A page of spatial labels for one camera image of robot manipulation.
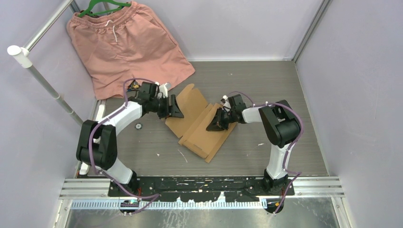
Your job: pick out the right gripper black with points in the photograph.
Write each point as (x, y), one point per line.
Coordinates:
(218, 120)

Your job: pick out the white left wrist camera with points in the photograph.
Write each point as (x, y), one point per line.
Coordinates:
(162, 91)

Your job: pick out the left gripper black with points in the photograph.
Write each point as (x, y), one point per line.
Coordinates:
(176, 111)

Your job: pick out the green clothes hanger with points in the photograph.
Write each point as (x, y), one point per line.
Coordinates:
(103, 7)

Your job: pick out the small colourful object under shorts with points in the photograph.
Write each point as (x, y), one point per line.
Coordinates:
(133, 86)

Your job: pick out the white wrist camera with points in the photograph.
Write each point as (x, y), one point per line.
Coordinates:
(225, 103)
(162, 91)

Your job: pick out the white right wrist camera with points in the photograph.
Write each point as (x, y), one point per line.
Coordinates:
(225, 103)

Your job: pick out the brown cardboard box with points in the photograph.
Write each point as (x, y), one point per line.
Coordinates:
(191, 130)

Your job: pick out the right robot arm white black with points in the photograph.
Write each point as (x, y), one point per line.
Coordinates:
(282, 126)

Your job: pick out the slotted aluminium rail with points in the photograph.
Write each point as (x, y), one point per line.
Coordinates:
(167, 204)

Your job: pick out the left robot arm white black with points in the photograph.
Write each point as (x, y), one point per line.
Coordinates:
(97, 144)

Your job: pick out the pink shorts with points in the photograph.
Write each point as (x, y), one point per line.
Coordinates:
(129, 43)

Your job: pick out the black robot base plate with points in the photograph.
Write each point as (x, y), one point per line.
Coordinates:
(199, 190)

